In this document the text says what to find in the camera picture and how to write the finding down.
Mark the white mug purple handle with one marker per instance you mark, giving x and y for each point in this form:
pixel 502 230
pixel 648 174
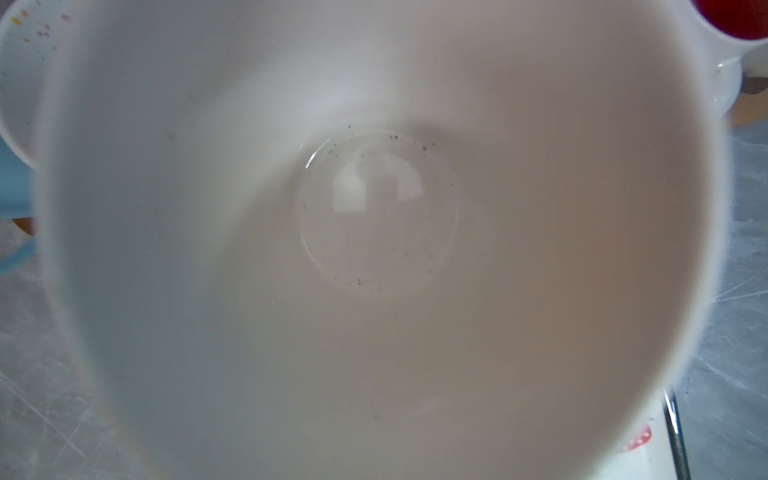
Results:
pixel 379 239

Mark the white mug blue handle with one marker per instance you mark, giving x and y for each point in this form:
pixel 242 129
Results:
pixel 16 203

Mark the white mug red inside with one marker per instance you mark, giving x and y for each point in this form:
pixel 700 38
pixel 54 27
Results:
pixel 730 29

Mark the dark scratched wooden coaster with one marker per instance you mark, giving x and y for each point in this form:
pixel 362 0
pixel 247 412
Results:
pixel 27 225

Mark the cork paw print coaster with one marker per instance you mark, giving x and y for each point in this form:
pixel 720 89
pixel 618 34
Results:
pixel 751 104

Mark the strawberry print serving tray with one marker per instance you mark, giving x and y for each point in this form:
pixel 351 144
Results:
pixel 657 451

